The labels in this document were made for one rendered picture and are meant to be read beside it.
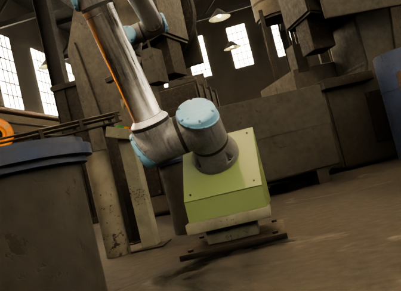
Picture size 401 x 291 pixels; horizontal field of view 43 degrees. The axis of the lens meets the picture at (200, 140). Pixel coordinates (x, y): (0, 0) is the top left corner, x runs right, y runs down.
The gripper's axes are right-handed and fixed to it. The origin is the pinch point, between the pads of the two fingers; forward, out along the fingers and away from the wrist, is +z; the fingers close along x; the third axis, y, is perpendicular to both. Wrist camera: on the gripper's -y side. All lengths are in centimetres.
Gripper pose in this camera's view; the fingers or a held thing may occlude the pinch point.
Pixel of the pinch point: (122, 107)
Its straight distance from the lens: 248.4
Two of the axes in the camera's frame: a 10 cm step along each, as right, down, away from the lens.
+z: -1.0, 9.9, 0.0
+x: 1.4, 0.1, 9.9
